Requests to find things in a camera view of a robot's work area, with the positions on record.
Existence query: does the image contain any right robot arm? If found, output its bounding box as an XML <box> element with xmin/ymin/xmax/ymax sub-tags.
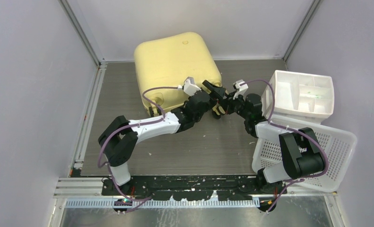
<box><xmin>218</xmin><ymin>94</ymin><xmax>329</xmax><ymax>194</ymax></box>

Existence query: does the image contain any yellow hard-shell suitcase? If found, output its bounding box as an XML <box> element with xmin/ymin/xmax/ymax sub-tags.
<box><xmin>134</xmin><ymin>32</ymin><xmax>222</xmax><ymax>117</ymax></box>

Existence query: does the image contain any white divided organizer tray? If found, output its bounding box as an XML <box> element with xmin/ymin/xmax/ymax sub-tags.
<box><xmin>261</xmin><ymin>70</ymin><xmax>335</xmax><ymax>124</ymax></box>

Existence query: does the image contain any slotted metal cable duct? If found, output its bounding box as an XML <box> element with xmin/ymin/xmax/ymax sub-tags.
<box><xmin>64</xmin><ymin>197</ymin><xmax>260</xmax><ymax>209</ymax></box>

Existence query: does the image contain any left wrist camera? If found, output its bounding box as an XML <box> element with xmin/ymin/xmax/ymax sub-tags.
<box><xmin>177</xmin><ymin>77</ymin><xmax>201</xmax><ymax>96</ymax></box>

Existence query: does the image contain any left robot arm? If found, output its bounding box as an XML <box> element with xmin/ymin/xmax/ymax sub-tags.
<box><xmin>98</xmin><ymin>77</ymin><xmax>226</xmax><ymax>195</ymax></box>

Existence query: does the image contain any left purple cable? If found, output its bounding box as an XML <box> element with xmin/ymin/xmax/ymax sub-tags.
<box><xmin>97</xmin><ymin>86</ymin><xmax>183</xmax><ymax>214</ymax></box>

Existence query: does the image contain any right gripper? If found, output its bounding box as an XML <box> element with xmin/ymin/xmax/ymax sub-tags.
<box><xmin>219</xmin><ymin>91</ymin><xmax>251</xmax><ymax>120</ymax></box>

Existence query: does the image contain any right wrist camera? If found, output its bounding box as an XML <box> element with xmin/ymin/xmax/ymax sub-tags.
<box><xmin>233</xmin><ymin>79</ymin><xmax>249</xmax><ymax>99</ymax></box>

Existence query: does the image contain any white perforated plastic basket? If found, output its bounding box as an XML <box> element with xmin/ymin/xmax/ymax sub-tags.
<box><xmin>252</xmin><ymin>115</ymin><xmax>357</xmax><ymax>192</ymax></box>

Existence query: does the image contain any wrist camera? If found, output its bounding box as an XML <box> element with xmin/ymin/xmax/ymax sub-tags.
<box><xmin>177</xmin><ymin>77</ymin><xmax>201</xmax><ymax>96</ymax></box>
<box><xmin>233</xmin><ymin>79</ymin><xmax>249</xmax><ymax>99</ymax></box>

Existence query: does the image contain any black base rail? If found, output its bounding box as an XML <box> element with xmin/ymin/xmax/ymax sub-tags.
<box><xmin>101</xmin><ymin>175</ymin><xmax>284</xmax><ymax>201</ymax></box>

